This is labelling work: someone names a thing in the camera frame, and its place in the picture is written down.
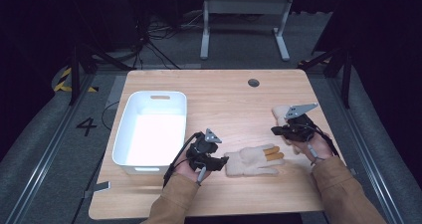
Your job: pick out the grey table grommet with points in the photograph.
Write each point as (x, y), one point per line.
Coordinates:
(253, 82)

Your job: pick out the grey tape strip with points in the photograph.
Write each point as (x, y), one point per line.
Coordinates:
(99, 186)

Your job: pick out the white metal desk frame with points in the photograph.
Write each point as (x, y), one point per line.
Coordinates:
(245, 6)

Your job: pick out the yellow black hazard tape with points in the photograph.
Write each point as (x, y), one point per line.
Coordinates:
(62, 79)

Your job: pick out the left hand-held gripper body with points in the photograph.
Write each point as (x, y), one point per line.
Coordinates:
(199, 149)

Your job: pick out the person's left hand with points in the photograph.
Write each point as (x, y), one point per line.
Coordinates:
(185, 172)

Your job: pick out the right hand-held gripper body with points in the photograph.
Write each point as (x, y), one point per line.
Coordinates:
(298, 127)

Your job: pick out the black tripod stand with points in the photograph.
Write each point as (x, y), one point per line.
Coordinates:
(76, 71)
(345, 71)

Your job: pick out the white plastic bin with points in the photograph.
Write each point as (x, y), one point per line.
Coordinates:
(152, 134)

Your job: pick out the metal floor rail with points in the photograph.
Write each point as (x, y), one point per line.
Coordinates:
(365, 151)
(43, 151)

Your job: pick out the person's right hand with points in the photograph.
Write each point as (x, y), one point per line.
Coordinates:
(320, 147)

